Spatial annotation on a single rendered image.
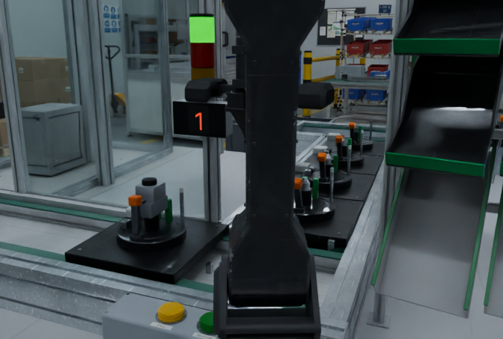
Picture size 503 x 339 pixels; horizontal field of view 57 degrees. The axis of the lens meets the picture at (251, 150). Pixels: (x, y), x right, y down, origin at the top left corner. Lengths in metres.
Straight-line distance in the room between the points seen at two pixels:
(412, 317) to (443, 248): 0.23
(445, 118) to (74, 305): 0.71
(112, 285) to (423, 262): 0.51
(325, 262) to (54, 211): 0.69
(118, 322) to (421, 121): 0.57
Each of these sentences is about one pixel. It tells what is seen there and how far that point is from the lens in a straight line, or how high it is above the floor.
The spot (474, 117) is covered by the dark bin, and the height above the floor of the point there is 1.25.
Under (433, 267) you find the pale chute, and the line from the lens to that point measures 0.78.
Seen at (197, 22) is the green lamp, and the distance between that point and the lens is 0.96.
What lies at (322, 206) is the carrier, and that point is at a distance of 1.10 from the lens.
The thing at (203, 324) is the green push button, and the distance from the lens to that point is 0.72.
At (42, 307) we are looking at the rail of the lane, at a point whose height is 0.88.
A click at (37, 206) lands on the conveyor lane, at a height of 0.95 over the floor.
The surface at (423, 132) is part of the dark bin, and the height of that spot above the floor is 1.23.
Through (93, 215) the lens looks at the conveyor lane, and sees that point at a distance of 1.22.
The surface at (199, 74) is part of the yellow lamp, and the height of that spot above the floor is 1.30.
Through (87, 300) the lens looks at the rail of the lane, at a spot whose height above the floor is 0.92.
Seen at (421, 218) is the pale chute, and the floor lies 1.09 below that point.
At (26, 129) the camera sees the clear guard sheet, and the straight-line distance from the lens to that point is 1.35.
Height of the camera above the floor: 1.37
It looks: 14 degrees down
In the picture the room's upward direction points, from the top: straight up
